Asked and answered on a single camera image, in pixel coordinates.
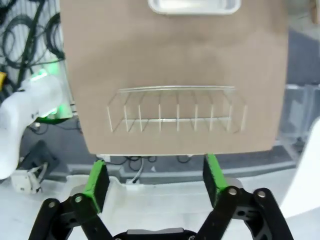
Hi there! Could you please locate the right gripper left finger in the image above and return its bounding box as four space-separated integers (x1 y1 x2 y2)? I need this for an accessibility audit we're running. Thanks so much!
28 159 114 240

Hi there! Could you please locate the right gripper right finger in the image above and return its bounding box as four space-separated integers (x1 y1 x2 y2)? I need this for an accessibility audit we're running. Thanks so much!
194 152 295 240

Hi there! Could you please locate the rectangular steel container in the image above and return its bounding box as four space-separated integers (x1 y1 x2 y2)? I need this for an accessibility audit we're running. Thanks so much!
147 0 242 17

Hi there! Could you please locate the black floor box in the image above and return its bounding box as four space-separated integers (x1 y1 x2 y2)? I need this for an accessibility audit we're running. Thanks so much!
21 140 60 176

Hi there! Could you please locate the small white device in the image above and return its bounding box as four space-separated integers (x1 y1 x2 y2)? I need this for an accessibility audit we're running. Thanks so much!
11 162 49 196

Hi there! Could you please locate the white side table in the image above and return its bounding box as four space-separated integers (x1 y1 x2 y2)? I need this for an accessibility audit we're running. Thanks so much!
279 119 320 219

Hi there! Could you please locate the silver wire lid rack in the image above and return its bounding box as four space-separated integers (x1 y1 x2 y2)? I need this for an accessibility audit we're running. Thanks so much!
106 85 249 133

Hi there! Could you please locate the black cable bundle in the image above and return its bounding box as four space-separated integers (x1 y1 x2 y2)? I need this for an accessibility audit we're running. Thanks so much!
0 0 65 76

